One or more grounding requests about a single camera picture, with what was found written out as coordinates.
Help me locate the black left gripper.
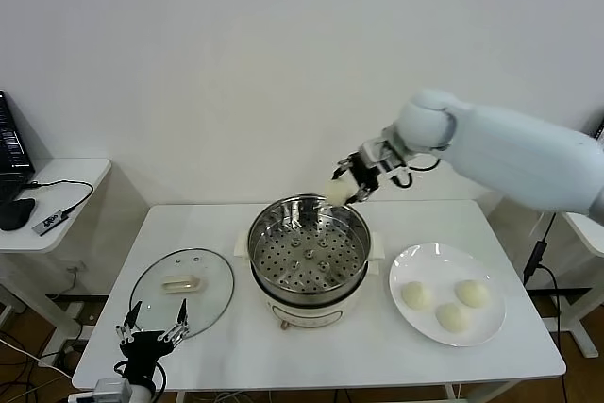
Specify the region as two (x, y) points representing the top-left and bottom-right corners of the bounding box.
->
(115, 297), (192, 384)

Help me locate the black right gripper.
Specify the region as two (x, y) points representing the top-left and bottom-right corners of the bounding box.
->
(333, 151), (384, 205)

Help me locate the white steamed baozi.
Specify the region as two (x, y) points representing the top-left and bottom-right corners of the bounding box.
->
(400, 280), (433, 311)
(326, 179), (356, 208)
(453, 279), (491, 310)
(434, 302), (473, 332)

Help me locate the round glass pot lid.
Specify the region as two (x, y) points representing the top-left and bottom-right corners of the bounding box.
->
(129, 247), (236, 343)

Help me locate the black computer mouse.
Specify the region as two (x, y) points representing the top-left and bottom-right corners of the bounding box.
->
(0, 198), (38, 233)

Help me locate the perforated steel steamer basket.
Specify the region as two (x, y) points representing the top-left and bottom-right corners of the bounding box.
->
(247, 193), (372, 298)

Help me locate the round white plate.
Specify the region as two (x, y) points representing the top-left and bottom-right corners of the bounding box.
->
(388, 243), (507, 347)

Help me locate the silver usb hub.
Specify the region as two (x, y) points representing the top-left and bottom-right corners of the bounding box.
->
(32, 212), (67, 238)

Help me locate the black laptop with text screen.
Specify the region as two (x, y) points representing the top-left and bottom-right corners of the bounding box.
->
(0, 89), (37, 206)

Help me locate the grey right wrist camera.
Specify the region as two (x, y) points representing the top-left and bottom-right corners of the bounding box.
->
(361, 136), (408, 174)

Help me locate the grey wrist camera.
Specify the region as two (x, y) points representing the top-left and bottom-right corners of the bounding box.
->
(361, 136), (408, 174)
(92, 378), (132, 403)

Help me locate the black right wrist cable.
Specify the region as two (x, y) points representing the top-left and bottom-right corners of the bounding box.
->
(394, 147), (443, 187)

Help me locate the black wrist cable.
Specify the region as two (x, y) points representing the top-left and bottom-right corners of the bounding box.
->
(112, 359), (167, 397)
(394, 147), (443, 187)

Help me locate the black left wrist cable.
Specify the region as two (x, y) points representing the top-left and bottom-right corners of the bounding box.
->
(112, 359), (167, 397)

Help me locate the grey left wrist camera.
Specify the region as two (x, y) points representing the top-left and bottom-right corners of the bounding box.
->
(92, 378), (132, 403)

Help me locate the black usb cable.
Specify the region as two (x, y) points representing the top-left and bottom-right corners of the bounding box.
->
(25, 179), (95, 216)

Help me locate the black cable with inline adapter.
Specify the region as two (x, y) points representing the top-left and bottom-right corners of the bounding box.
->
(522, 213), (567, 366)

